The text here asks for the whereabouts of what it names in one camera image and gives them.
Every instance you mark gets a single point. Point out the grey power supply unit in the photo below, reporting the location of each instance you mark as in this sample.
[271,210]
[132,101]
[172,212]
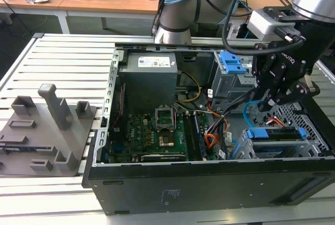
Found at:
[149,89]

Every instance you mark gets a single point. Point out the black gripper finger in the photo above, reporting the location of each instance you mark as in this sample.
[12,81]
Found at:
[259,73]
[295,91]

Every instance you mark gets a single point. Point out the black graphics card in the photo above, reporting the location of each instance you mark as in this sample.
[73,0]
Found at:
[162,157]

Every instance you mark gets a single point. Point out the grey metal disk bay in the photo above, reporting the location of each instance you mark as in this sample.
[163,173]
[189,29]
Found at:
[274,149]

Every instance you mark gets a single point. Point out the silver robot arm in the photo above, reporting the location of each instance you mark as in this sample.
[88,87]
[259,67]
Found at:
[178,18]

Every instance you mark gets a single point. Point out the grey parts rack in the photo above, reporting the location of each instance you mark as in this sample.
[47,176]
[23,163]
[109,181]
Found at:
[39,141]

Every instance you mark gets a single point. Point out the CPU socket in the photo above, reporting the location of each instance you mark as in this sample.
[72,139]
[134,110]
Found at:
[165,117]

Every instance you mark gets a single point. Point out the green motherboard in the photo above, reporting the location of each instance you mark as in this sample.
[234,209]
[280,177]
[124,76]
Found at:
[141,130]

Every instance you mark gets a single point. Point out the black PC case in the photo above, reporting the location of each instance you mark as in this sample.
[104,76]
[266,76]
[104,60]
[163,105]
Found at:
[209,191]

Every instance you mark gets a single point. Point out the black RAM slot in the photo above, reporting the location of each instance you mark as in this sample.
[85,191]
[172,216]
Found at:
[188,136]

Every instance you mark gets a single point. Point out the blue plastic drive latch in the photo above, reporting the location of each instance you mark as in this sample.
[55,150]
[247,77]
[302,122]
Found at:
[231,62]

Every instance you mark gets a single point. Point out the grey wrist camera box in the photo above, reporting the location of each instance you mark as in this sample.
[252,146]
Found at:
[264,24]

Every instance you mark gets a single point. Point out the grey metal drive cage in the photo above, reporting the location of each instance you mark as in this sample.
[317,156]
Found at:
[227,86]

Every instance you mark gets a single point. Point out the hard disk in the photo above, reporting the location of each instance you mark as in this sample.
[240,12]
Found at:
[280,133]

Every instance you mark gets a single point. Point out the square brown chipset chip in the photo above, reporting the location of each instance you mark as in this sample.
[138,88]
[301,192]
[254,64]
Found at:
[166,140]

